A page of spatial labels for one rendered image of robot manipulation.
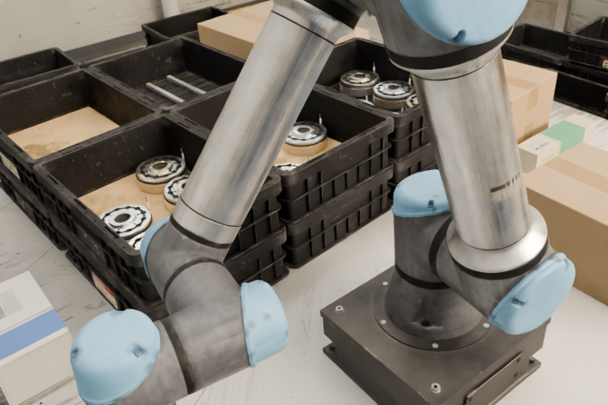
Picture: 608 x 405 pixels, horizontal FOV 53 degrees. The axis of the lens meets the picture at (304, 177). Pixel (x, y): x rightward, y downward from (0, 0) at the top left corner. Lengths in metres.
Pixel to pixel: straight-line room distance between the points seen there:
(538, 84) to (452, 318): 0.82
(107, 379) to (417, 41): 0.38
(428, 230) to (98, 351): 0.46
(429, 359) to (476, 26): 0.55
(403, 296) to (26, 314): 0.63
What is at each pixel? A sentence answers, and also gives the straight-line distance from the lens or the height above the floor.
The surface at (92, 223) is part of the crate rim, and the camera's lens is 1.06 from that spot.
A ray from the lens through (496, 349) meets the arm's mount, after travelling 0.95.
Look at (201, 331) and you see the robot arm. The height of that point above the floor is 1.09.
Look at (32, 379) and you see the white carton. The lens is 1.12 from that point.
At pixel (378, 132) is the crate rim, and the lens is 1.22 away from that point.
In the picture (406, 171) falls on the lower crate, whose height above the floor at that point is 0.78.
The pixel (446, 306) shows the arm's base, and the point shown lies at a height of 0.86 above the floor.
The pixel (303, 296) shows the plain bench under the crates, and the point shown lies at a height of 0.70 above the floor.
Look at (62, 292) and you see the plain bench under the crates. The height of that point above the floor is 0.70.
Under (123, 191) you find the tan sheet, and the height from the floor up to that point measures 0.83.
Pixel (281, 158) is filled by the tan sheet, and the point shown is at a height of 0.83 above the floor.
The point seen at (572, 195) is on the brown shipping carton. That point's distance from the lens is 1.19.
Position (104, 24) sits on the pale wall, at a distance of 4.61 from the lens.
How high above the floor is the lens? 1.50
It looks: 32 degrees down
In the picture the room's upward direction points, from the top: 4 degrees counter-clockwise
